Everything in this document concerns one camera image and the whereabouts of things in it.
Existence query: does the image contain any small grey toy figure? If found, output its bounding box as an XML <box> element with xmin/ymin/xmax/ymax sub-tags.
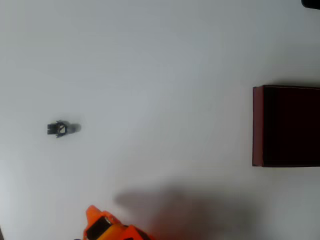
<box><xmin>46</xmin><ymin>119</ymin><xmax>82</xmax><ymax>139</ymax></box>

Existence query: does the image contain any dark red open box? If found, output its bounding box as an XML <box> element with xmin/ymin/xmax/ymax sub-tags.
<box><xmin>251</xmin><ymin>84</ymin><xmax>320</xmax><ymax>168</ymax></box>

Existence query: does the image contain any black object at edge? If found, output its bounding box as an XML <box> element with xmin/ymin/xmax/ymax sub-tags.
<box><xmin>301</xmin><ymin>0</ymin><xmax>320</xmax><ymax>10</ymax></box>

